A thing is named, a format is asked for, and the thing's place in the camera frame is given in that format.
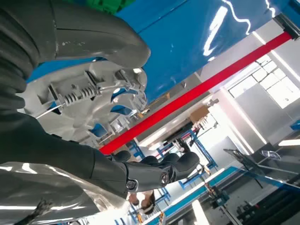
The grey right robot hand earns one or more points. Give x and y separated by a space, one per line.
93 34

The brown cardboard box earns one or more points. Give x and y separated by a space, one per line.
199 115

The blue metal shelf rack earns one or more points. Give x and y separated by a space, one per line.
187 46

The green plastic crate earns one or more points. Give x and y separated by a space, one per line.
105 4

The red barrier belt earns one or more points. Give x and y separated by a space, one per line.
187 97

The person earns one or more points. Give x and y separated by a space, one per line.
148 205

